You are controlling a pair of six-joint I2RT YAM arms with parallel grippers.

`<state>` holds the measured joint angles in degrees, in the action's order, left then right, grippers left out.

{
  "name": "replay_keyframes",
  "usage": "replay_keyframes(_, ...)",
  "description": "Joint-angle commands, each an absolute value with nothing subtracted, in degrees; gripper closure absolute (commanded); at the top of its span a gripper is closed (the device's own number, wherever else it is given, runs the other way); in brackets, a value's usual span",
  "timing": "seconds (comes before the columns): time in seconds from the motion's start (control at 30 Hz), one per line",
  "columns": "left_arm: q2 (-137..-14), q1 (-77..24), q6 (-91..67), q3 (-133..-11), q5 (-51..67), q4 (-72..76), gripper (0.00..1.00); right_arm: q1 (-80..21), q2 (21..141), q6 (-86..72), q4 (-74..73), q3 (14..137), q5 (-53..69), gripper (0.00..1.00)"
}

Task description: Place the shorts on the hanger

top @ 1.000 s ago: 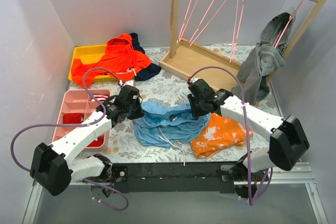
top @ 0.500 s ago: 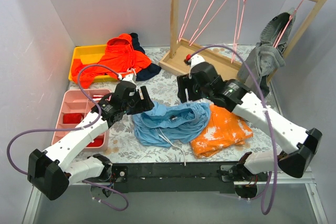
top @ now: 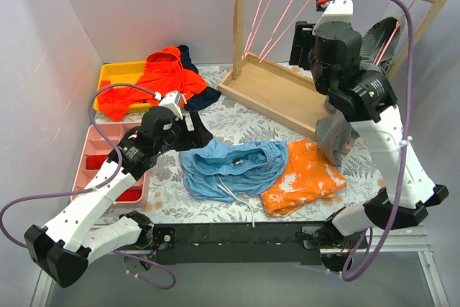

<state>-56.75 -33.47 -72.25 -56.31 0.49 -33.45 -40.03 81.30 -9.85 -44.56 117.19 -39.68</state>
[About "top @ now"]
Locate light blue shorts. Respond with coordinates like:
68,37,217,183
179,139,289,206

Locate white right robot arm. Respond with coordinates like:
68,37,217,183
295,22,449,248

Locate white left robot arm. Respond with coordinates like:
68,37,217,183
24,106,213,288

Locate bright orange shorts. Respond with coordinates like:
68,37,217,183
96,46,188,122

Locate pink hanger holding grey shorts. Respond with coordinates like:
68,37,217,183
374,0,416,65

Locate grey shorts on hanger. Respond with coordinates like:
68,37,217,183
316,17,400,166

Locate orange tie-dye shorts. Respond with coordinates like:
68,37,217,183
261,139,346,217

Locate navy blue garment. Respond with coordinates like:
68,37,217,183
177,45,221,111

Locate wooden clothes rack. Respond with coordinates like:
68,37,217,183
218,0,448,139

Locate pink divided organizer tray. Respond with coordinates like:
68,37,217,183
73,122,150,209

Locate yellow plastic bin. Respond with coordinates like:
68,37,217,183
93,60,150,114

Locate red cloth in front compartment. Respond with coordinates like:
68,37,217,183
116,186,143,203

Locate red folded cloth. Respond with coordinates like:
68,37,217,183
86,155,108,170

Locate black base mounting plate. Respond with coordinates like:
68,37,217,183
143,222,369,267

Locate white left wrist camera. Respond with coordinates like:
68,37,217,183
154,91,187,119

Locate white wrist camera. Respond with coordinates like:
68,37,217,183
154,91,187,119
312,0,354,35

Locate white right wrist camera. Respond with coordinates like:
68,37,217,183
312,0,354,35

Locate pink wire hanger left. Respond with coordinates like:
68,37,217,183
243,0,272,58

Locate pink wire hanger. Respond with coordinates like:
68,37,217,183
258,0,313,63
243,0,272,58

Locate pink wire hanger middle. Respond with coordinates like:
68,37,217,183
258,0,313,63

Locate aluminium frame rail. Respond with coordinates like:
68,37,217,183
32,228,449,306

